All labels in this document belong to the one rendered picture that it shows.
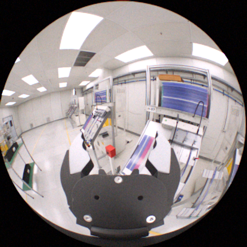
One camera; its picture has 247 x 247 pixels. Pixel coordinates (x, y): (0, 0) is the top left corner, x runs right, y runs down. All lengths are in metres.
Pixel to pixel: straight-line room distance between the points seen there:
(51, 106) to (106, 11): 8.22
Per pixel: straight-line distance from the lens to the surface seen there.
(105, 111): 1.36
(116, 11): 1.65
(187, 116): 0.80
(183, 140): 0.76
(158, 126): 0.86
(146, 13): 1.68
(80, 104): 4.46
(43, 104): 8.78
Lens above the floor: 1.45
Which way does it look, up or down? 21 degrees down
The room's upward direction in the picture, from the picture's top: straight up
